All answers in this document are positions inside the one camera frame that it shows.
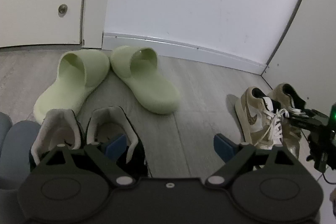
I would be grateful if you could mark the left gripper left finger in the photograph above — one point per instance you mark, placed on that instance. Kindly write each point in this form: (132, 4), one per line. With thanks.
(105, 156)

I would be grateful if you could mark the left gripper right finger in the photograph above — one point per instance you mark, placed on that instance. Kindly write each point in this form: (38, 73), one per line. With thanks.
(237, 161)

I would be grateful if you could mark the black puma sneaker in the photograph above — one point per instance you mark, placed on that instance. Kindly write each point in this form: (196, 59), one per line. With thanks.
(60, 126)
(106, 123)

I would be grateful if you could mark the beige jordan sneaker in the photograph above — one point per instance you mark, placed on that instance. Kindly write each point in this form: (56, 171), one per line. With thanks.
(260, 118)
(288, 98)

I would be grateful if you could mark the light green slide sandal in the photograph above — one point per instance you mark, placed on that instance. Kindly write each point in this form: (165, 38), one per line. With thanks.
(137, 67)
(79, 73)

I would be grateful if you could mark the grey-blue slide sandal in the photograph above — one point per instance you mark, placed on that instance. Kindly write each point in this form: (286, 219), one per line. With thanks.
(15, 154)
(5, 125)

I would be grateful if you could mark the white cabinet panel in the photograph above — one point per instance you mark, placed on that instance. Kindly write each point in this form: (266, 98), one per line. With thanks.
(306, 57)

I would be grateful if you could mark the metal door stopper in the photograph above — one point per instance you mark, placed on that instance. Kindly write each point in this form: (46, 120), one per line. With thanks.
(62, 10)

